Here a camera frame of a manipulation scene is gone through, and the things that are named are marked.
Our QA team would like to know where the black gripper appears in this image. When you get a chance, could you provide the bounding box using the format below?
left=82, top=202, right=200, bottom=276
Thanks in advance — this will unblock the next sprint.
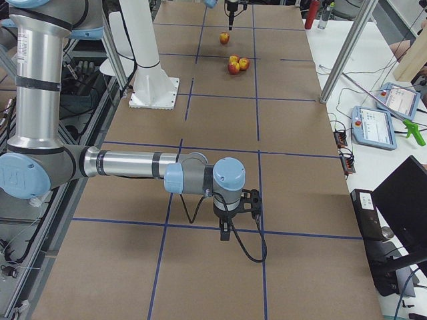
left=213, top=195, right=243, bottom=241
left=225, top=0, right=238, bottom=31

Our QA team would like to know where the lone red yellow apple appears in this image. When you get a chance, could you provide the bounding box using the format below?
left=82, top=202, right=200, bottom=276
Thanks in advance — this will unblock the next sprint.
left=219, top=32, right=230, bottom=45

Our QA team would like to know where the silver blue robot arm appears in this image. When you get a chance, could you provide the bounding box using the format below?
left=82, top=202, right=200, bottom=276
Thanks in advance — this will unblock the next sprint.
left=1, top=1, right=246, bottom=240
left=202, top=0, right=239, bottom=31

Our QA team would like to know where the red yellow apple rear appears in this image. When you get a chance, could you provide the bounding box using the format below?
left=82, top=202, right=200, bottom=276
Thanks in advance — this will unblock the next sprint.
left=228, top=55, right=240, bottom=63

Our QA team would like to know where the red yellow apple side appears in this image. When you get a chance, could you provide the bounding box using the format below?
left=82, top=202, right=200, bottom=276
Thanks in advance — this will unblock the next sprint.
left=238, top=57, right=250, bottom=71

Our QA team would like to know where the red yellow apple front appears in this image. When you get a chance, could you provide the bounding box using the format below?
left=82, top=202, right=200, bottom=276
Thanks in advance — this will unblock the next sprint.
left=228, top=61, right=240, bottom=75

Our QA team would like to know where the brown paper table mat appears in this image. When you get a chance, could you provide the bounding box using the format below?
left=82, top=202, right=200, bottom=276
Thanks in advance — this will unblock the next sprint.
left=32, top=2, right=382, bottom=319

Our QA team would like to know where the red bottle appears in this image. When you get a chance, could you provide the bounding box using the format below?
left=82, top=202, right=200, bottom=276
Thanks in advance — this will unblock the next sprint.
left=304, top=0, right=320, bottom=30

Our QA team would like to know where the clear water bottle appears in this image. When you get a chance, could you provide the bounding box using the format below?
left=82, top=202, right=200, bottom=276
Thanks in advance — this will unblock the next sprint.
left=318, top=0, right=335, bottom=29

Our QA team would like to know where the orange black connector box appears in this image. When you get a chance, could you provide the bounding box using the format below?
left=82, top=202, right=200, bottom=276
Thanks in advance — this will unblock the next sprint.
left=333, top=130, right=348, bottom=149

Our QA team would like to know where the black computer box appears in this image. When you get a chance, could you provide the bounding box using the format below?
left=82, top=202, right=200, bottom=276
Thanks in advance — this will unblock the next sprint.
left=350, top=189, right=416, bottom=297

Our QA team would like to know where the teach pendant near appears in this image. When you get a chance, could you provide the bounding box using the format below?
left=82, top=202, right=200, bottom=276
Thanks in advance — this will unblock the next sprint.
left=352, top=106, right=397, bottom=150

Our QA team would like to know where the teach pendant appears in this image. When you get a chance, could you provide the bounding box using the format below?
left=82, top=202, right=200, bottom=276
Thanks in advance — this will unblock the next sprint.
left=378, top=82, right=420, bottom=121
left=352, top=106, right=397, bottom=150

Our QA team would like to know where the black monitor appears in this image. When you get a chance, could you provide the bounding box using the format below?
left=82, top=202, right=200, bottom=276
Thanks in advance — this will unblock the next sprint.
left=372, top=155, right=426, bottom=253

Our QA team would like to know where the wooden plank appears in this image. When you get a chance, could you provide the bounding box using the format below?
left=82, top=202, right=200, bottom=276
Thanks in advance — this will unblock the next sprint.
left=393, top=19, right=426, bottom=82

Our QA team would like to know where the teach pendant far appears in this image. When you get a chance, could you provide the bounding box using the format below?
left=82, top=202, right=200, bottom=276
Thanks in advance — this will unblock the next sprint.
left=378, top=82, right=420, bottom=121

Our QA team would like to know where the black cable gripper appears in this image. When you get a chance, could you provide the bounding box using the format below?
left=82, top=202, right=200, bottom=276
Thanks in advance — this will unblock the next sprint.
left=179, top=191, right=268, bottom=263

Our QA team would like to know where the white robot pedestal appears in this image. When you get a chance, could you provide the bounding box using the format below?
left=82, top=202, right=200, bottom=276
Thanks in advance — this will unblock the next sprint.
left=100, top=1, right=179, bottom=109

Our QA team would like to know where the aluminium frame post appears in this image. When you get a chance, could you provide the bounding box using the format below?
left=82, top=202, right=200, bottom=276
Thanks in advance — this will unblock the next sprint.
left=320, top=0, right=378, bottom=104

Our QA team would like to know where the green handled reacher grabber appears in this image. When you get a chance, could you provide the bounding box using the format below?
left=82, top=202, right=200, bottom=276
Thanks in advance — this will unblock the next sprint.
left=342, top=72, right=426, bottom=147

